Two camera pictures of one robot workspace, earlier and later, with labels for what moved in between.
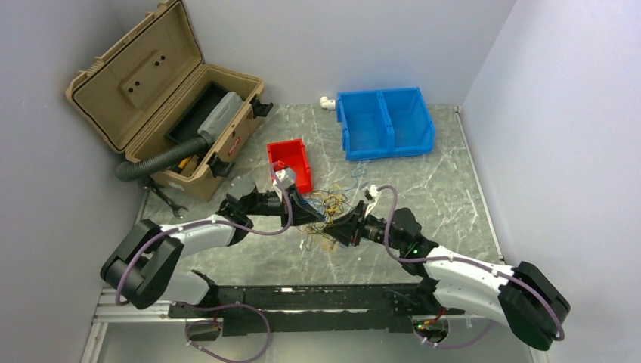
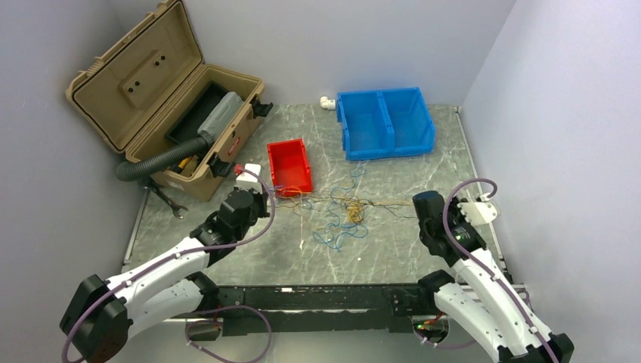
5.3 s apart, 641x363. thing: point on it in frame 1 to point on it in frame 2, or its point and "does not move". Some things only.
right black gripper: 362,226 to 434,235
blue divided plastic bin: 385,123 does not move
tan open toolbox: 147,92 does not move
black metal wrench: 175,208 does not move
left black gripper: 302,214 to 261,198
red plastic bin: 292,152 does not move
